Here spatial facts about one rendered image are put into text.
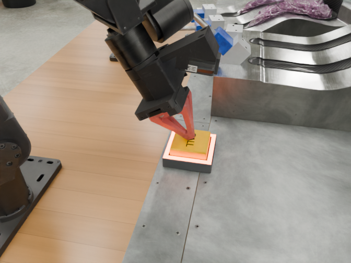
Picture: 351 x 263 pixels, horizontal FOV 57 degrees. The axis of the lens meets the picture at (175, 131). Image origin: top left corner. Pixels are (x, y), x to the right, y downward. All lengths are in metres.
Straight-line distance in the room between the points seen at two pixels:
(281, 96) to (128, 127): 0.29
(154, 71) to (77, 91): 0.36
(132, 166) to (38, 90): 0.35
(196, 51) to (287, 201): 0.25
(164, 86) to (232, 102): 0.22
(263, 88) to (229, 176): 0.18
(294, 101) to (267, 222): 0.25
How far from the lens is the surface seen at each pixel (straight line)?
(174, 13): 0.47
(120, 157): 0.56
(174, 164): 0.52
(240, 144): 0.59
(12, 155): 0.43
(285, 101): 0.63
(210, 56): 0.43
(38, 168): 0.56
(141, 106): 0.48
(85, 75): 0.84
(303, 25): 0.96
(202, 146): 0.52
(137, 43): 0.45
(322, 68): 0.72
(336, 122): 0.67
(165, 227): 0.45
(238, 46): 0.65
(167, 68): 0.45
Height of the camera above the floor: 1.17
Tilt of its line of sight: 37 degrees down
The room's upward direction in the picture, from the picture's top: straight up
